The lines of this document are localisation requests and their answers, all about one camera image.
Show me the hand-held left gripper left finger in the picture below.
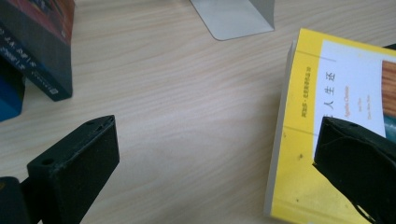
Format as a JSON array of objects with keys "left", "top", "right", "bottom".
[{"left": 27, "top": 115, "right": 120, "bottom": 224}]

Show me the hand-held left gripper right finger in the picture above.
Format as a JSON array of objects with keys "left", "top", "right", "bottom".
[{"left": 312, "top": 116, "right": 396, "bottom": 224}]

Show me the yellow book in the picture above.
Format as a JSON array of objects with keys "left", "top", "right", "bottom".
[{"left": 263, "top": 27, "right": 396, "bottom": 224}]

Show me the blue book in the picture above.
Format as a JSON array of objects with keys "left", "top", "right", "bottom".
[{"left": 0, "top": 59, "right": 26, "bottom": 123}]

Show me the red illustrated book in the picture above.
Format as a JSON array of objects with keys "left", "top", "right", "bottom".
[{"left": 0, "top": 0, "right": 76, "bottom": 102}]

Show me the white expandable book rack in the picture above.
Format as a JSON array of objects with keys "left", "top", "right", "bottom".
[{"left": 190, "top": 0, "right": 276, "bottom": 41}]

